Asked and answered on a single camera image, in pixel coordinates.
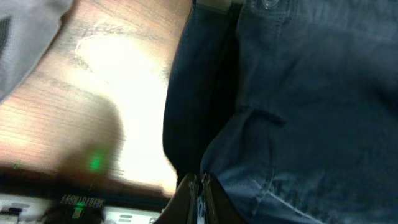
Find grey shorts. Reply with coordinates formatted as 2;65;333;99
1;0;73;101

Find navy blue shorts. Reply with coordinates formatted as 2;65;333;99
163;0;397;223

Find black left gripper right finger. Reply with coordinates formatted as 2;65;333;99
202;174;246;224

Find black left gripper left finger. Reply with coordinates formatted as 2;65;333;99
154;174;199;224

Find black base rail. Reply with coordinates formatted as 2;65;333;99
1;194;160;224

